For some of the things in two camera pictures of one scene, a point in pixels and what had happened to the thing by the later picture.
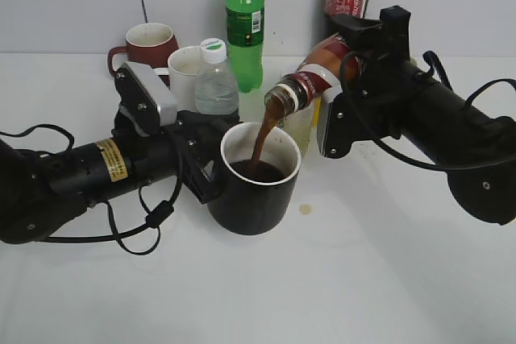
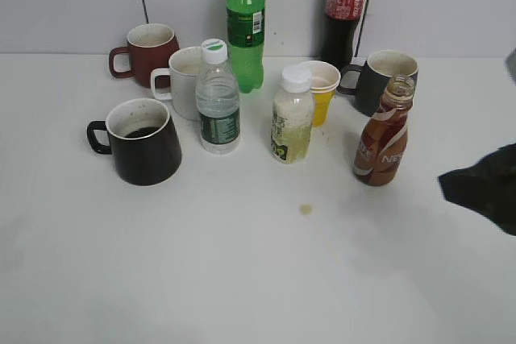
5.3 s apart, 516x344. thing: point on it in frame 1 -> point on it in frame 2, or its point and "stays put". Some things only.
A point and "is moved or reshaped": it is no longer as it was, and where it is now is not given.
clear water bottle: (217, 90) stays put
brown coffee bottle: (322, 72) -> (381, 147)
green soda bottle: (245, 14) stays put
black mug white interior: (255, 194) is moved or reshaped
